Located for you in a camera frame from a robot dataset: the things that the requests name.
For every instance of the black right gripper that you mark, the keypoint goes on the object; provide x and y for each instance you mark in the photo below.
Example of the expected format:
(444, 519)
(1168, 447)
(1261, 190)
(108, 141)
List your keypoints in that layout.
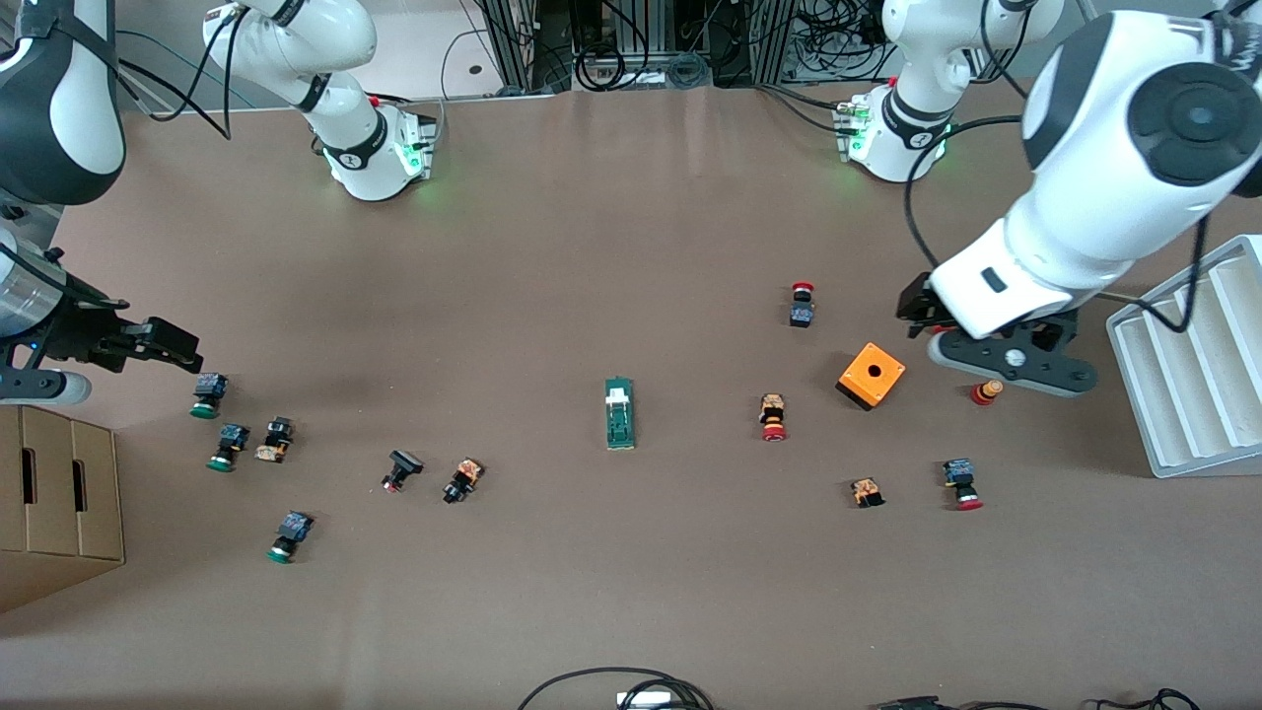
(77, 330)

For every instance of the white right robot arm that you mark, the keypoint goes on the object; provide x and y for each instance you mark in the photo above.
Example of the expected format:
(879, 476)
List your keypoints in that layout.
(296, 39)

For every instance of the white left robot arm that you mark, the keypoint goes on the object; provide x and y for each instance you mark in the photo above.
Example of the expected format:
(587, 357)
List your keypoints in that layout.
(1085, 197)

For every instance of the green pushbutton with blue block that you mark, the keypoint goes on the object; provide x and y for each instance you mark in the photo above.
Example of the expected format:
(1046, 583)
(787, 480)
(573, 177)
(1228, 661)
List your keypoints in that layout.
(209, 392)
(229, 444)
(291, 532)

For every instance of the small red yellow button head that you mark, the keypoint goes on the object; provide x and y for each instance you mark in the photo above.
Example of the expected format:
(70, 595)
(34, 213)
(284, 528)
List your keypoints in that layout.
(986, 395)

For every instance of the red button with black block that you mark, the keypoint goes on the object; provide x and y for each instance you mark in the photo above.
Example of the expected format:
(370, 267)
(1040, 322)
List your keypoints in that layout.
(802, 311)

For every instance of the red mushroom button blue block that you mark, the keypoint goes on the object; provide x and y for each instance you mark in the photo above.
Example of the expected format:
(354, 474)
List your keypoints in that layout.
(961, 481)

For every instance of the orange black contact block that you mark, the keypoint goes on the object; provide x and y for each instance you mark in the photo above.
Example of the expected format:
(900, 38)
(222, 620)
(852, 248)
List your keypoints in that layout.
(867, 492)

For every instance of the red button with orange block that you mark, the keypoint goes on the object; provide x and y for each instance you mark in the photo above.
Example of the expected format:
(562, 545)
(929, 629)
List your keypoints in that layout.
(773, 417)

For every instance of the brown cardboard box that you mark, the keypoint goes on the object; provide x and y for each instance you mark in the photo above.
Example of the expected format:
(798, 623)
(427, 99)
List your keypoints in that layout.
(49, 493)

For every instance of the black square button red stem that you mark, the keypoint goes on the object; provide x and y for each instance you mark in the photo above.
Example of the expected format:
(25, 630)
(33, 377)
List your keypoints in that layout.
(402, 465)

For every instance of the white stepped plastic tray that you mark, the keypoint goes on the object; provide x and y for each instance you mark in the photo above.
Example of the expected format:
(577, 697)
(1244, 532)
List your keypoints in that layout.
(1183, 414)

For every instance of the black button with orange block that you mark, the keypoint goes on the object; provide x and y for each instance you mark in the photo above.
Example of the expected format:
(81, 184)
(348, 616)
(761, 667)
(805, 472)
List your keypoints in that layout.
(461, 480)

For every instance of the white side table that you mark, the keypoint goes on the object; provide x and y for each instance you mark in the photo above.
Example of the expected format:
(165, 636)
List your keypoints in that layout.
(414, 59)

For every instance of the white plug box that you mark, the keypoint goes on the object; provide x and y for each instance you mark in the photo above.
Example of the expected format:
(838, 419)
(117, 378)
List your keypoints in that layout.
(646, 700)

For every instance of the orange button enclosure box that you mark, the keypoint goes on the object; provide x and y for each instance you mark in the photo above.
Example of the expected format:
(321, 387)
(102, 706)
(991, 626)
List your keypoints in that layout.
(858, 380)

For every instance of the aluminium frame rack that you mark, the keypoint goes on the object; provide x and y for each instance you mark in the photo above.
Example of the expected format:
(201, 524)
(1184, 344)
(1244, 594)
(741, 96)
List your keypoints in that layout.
(523, 39)

